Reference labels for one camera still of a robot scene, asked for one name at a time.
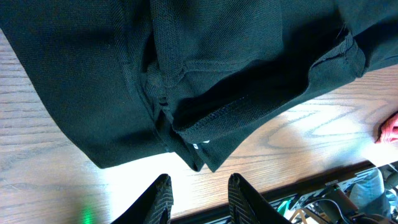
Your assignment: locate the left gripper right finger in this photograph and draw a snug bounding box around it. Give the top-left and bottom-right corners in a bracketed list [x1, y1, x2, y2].
[228, 173, 291, 224]

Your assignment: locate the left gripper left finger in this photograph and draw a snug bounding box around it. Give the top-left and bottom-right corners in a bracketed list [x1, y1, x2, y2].
[112, 174, 174, 224]

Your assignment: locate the black t-shirt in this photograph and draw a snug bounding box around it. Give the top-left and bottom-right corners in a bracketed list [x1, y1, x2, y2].
[1, 0, 397, 171]

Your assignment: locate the red t-shirt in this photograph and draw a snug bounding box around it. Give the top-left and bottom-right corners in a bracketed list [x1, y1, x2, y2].
[376, 112, 397, 144]

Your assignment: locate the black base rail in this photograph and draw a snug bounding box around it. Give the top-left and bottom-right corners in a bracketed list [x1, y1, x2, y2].
[172, 162, 390, 223]

